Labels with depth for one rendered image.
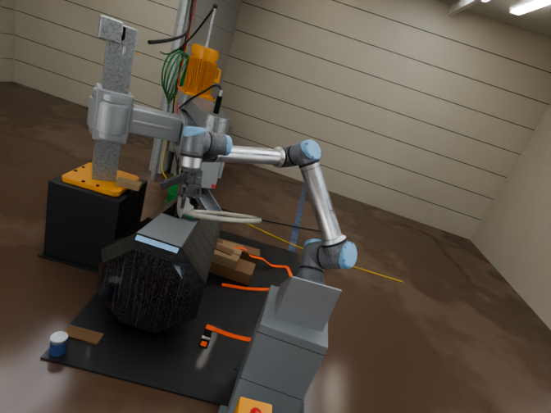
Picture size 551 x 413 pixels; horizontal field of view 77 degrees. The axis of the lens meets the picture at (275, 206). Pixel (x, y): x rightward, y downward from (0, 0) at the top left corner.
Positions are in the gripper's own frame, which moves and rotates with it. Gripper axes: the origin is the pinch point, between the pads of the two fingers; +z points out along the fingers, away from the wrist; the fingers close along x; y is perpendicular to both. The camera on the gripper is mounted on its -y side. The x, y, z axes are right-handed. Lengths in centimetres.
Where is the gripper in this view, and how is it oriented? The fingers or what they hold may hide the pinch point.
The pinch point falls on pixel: (179, 214)
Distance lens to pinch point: 151.0
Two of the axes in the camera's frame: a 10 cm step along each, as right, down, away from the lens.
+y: 8.6, 0.7, 5.0
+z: -1.7, 9.7, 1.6
